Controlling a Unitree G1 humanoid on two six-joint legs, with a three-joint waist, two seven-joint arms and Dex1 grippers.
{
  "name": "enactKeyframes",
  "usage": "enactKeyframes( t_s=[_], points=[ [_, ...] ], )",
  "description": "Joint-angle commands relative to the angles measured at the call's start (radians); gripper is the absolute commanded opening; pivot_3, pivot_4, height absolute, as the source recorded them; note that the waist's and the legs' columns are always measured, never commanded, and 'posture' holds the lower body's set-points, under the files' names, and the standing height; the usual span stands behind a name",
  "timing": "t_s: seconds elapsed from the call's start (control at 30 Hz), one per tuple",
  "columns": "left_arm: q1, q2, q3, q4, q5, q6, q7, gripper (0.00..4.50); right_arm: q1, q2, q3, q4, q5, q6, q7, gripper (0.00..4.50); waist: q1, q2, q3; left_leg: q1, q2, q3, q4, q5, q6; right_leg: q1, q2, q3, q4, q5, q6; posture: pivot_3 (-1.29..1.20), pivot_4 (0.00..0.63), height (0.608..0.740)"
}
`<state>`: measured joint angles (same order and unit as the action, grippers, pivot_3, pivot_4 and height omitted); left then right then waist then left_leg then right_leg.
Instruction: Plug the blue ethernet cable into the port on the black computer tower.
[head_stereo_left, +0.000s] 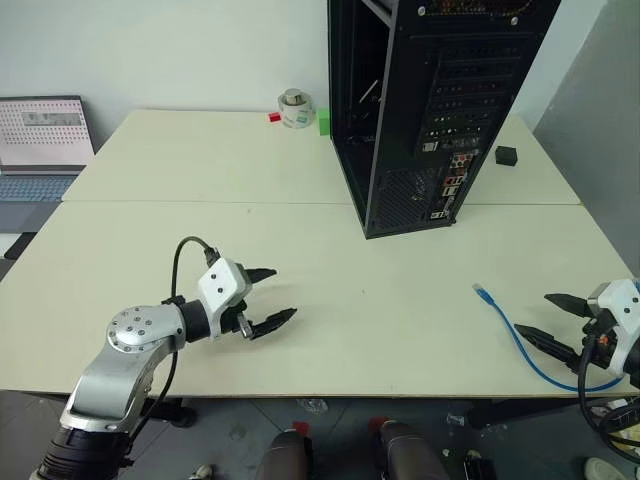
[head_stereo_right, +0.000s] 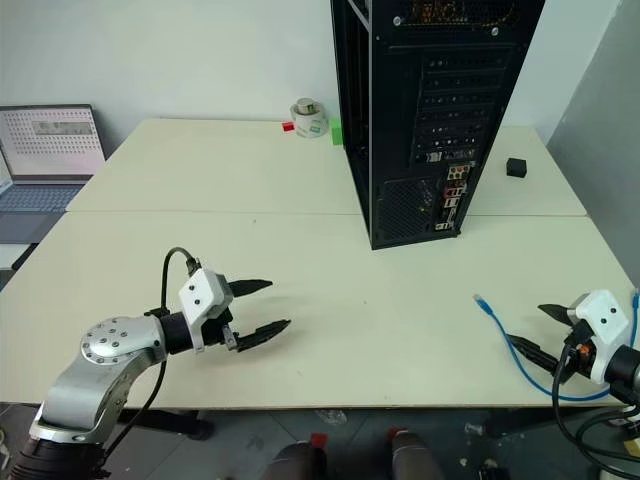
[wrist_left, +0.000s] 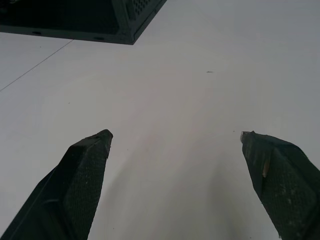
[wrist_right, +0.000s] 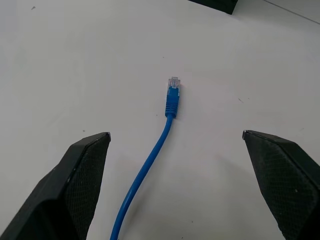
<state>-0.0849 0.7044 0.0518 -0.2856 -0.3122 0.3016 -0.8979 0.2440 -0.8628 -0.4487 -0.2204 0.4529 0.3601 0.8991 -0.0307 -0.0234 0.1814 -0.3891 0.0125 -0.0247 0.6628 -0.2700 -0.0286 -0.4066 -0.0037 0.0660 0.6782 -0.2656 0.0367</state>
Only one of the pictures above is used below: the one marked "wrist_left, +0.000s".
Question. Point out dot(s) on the black computer case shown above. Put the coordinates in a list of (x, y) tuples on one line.
[(75, 17)]

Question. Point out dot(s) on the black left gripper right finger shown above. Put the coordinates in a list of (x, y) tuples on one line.
[(287, 185)]

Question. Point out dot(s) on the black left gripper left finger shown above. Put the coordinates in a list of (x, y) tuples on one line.
[(75, 190)]

